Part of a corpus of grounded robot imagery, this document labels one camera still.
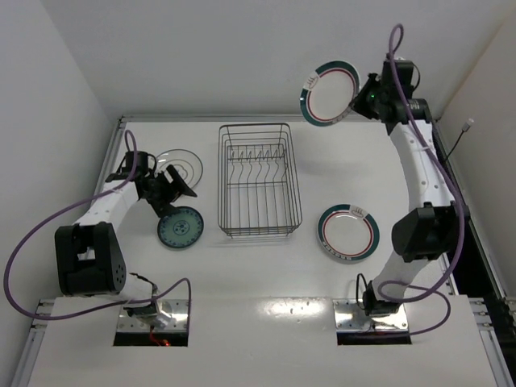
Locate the green red rimmed plate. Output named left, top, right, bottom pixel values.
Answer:
left=317, top=204, right=381, bottom=263
left=299, top=60, right=360, bottom=127

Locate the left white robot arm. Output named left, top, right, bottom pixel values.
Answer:
left=55, top=164, right=197, bottom=329

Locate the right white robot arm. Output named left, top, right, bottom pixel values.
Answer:
left=350, top=73, right=464, bottom=316

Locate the clear glass plate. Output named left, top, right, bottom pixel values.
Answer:
left=156, top=148, right=203, bottom=189

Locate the teal patterned small plate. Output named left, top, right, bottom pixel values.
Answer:
left=156, top=206, right=204, bottom=249

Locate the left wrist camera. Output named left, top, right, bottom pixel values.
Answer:
left=106, top=151, right=157, bottom=182

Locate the aluminium table frame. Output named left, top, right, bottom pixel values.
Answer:
left=14, top=119, right=510, bottom=386

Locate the metal wire dish rack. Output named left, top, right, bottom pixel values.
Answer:
left=218, top=123, right=302, bottom=238

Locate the black cable with white plug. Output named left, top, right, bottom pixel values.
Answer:
left=445, top=117, right=475, bottom=160

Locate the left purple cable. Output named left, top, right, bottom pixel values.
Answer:
left=3, top=129, right=191, bottom=322

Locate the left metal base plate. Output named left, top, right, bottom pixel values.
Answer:
left=117, top=298, right=189, bottom=334

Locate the metal base plate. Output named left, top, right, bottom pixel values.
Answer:
left=117, top=298, right=189, bottom=334
left=332, top=298, right=409, bottom=334

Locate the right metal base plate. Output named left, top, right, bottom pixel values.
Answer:
left=332, top=298, right=409, bottom=334

